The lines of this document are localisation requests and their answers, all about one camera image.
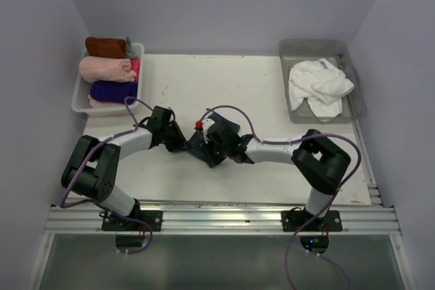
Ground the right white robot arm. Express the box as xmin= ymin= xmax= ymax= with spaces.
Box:
xmin=196 ymin=118 xmax=351 ymax=231

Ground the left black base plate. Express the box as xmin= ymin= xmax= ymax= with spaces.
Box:
xmin=99 ymin=210 xmax=163 ymax=232

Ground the white crumpled towel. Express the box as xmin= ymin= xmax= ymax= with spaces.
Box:
xmin=288 ymin=58 xmax=354 ymax=121

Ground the clear plastic bin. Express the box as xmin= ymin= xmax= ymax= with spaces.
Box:
xmin=279 ymin=39 xmax=367 ymax=124

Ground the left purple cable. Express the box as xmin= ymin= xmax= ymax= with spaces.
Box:
xmin=59 ymin=96 xmax=154 ymax=254

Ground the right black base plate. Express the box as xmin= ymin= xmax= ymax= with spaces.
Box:
xmin=281 ymin=207 xmax=343 ymax=232

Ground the hot pink rolled towel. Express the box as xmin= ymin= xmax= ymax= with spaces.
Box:
xmin=130 ymin=58 xmax=141 ymax=81

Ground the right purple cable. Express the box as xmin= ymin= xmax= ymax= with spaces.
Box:
xmin=200 ymin=105 xmax=362 ymax=290

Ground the light pink rolled towel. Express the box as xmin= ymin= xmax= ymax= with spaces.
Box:
xmin=79 ymin=56 xmax=137 ymax=83

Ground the pale pink lower towel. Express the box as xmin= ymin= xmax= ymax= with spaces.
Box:
xmin=88 ymin=95 xmax=125 ymax=110

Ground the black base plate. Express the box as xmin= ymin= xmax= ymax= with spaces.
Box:
xmin=281 ymin=207 xmax=343 ymax=232
xmin=99 ymin=210 xmax=163 ymax=232

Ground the grey rolled towel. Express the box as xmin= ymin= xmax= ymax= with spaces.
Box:
xmin=125 ymin=37 xmax=140 ymax=60

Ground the brown rust towel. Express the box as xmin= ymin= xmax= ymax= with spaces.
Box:
xmin=85 ymin=37 xmax=127 ymax=59

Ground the purple cable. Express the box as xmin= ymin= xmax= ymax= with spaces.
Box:
xmin=200 ymin=105 xmax=362 ymax=290
xmin=59 ymin=96 xmax=154 ymax=254

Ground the purple rolled towel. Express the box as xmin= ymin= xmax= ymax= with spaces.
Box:
xmin=90 ymin=81 xmax=138 ymax=104

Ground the blue grey towel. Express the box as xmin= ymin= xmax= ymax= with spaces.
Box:
xmin=184 ymin=111 xmax=241 ymax=168

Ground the aluminium mounting rail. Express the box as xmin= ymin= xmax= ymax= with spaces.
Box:
xmin=43 ymin=202 xmax=401 ymax=236

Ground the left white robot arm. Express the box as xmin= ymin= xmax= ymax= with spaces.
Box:
xmin=61 ymin=106 xmax=186 ymax=231

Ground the white plastic basket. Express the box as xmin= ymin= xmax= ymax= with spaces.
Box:
xmin=71 ymin=42 xmax=145 ymax=117

